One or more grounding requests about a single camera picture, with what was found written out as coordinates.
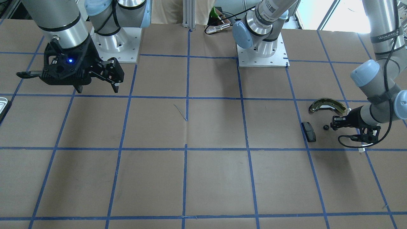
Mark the brass brake shoe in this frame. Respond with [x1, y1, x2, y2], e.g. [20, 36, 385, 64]
[308, 98, 347, 114]

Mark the person in beige shirt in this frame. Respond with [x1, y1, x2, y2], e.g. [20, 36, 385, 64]
[151, 0, 216, 25]

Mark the dark grey brake pad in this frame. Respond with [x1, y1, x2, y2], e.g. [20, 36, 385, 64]
[301, 122, 316, 142]

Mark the aluminium frame post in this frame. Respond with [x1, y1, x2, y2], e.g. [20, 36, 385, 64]
[182, 0, 196, 31]

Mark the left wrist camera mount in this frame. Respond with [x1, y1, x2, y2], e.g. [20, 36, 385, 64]
[359, 126, 381, 144]

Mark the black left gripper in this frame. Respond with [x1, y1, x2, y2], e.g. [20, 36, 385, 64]
[330, 106, 364, 131]

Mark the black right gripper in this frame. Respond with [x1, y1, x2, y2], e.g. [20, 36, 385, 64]
[40, 34, 125, 94]

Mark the black braided cable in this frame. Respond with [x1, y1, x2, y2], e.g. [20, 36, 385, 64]
[338, 0, 399, 148]

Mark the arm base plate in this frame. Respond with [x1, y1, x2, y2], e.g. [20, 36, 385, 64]
[236, 34, 290, 68]
[90, 27, 143, 64]

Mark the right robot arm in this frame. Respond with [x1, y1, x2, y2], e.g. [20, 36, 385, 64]
[16, 0, 152, 93]

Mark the silver cylindrical connector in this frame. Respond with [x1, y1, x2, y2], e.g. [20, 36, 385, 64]
[204, 23, 230, 35]

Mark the white curved plastic clamp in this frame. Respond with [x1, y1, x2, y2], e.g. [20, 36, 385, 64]
[345, 108, 367, 153]

